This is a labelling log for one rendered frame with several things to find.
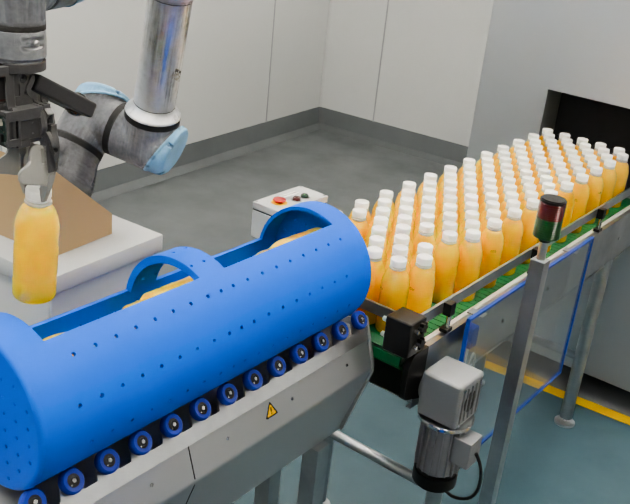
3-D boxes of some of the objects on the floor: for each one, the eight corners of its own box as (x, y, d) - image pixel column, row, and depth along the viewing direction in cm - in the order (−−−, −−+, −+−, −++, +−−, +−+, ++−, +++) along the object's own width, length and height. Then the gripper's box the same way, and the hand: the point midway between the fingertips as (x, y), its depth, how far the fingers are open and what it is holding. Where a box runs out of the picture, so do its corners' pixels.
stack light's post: (456, 595, 260) (529, 258, 216) (463, 588, 263) (536, 254, 219) (468, 602, 258) (544, 263, 214) (475, 595, 261) (551, 259, 217)
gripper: (-36, 55, 124) (-25, 196, 133) (12, 71, 118) (20, 219, 127) (17, 48, 130) (24, 184, 139) (65, 64, 124) (69, 205, 133)
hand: (38, 188), depth 134 cm, fingers closed on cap, 4 cm apart
